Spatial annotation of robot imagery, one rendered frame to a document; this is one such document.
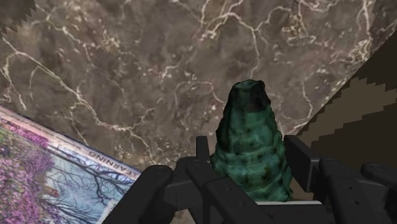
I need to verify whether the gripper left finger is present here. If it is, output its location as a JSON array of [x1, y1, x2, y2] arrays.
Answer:
[[103, 135, 274, 224]]

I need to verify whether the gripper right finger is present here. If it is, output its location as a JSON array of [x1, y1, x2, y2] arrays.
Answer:
[[283, 134, 397, 224]]

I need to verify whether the green ridged cone vase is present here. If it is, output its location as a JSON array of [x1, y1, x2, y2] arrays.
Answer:
[[209, 79, 294, 203]]

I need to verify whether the book with purple tree cover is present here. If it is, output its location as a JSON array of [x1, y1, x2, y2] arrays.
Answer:
[[0, 105, 143, 224]]

